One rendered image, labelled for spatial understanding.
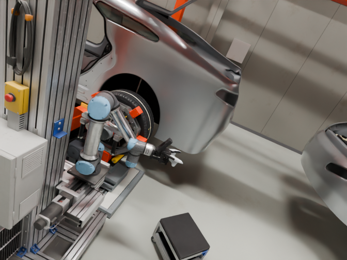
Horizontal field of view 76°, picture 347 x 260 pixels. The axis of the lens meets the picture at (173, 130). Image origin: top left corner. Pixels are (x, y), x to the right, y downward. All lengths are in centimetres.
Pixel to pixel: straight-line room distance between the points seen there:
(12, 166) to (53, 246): 103
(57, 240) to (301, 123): 592
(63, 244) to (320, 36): 606
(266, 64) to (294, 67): 63
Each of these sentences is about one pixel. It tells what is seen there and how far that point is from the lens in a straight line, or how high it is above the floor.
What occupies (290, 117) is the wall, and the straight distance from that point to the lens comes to 653.
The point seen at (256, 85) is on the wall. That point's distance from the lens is 617.
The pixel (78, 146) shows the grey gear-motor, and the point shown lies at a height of 41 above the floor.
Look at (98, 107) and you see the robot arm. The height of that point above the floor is 142.
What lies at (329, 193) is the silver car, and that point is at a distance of 312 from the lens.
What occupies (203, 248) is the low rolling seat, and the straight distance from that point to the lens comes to 225.
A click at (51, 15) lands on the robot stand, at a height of 181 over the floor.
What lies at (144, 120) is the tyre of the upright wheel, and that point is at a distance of 213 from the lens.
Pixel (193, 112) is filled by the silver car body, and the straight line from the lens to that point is 229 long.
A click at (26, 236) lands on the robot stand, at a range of 191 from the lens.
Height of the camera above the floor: 197
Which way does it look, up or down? 26 degrees down
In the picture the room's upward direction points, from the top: 22 degrees clockwise
